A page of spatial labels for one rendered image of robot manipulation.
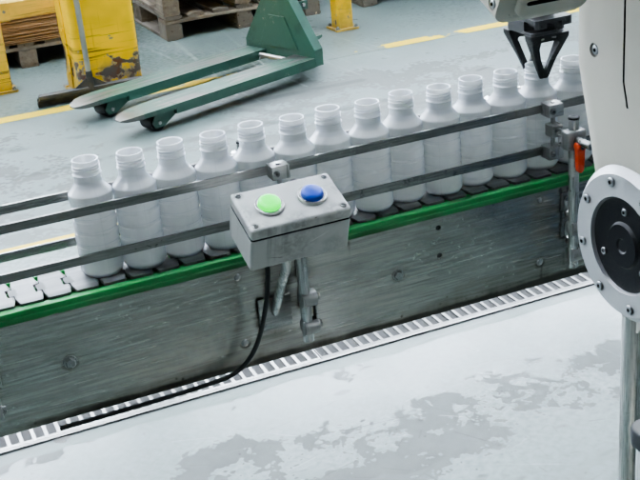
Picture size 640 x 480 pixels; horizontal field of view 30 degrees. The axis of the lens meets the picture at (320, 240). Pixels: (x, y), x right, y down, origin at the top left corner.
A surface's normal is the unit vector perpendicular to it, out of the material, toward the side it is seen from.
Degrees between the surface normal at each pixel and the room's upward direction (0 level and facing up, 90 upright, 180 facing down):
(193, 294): 90
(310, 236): 110
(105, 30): 90
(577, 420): 0
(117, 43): 93
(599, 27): 90
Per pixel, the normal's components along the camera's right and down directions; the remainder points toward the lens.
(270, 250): 0.40, 0.63
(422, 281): 0.40, 0.34
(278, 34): -0.72, 0.33
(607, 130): -0.88, 0.40
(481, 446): -0.08, -0.91
